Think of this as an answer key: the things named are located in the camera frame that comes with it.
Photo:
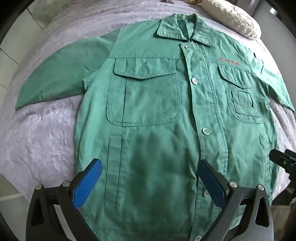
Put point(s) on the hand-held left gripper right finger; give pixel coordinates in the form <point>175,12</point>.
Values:
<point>211,183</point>

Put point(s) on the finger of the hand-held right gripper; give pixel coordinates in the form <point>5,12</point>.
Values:
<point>278,158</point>

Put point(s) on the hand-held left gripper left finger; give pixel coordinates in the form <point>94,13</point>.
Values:
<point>89,180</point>

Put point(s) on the green work jacket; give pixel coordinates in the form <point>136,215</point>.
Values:
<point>159,111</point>

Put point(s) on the purple bed blanket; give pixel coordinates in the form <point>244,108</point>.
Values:
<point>46,139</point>

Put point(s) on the cream textured pillow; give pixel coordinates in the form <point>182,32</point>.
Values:
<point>233,18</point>

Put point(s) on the beige pleated cloth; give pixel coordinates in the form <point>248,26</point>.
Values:
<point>193,1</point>

